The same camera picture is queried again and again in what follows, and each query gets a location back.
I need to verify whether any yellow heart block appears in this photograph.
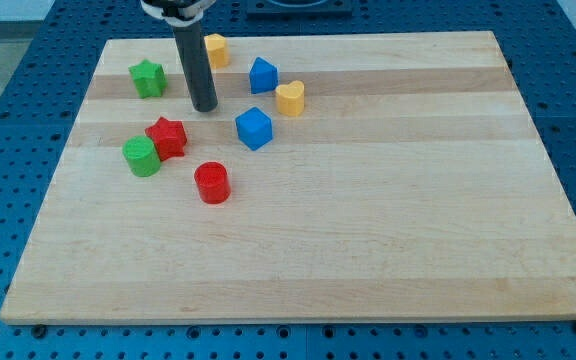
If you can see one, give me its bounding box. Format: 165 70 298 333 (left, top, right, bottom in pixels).
275 80 305 117

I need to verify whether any light wooden board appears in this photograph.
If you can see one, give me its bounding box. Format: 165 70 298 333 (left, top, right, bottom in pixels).
0 31 576 325

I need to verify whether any blue pentagon block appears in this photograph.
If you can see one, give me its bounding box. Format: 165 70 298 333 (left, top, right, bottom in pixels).
249 57 279 94

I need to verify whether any blue cube block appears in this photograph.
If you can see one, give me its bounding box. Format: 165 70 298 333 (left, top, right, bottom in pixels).
235 107 273 151

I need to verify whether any green cylinder block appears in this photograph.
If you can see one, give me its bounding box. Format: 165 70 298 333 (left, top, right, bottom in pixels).
122 135 161 177

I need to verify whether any red cylinder block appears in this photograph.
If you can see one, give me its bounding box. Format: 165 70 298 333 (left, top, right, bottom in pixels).
194 162 231 204

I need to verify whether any green star block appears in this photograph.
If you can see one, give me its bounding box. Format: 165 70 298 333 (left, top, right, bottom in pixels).
129 59 167 98

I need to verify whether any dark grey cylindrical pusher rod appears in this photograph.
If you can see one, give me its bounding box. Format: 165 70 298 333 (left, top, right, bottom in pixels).
173 22 218 112

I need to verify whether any yellow hexagon block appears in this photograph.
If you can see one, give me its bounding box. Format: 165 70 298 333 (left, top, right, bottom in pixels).
204 33 230 69

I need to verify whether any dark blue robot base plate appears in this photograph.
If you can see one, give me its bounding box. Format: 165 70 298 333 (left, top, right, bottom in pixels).
246 0 354 19

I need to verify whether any red star block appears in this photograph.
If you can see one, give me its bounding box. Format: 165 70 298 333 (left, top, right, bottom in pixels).
145 117 187 161

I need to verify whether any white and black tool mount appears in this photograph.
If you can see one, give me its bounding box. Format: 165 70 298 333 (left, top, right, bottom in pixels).
140 0 216 26

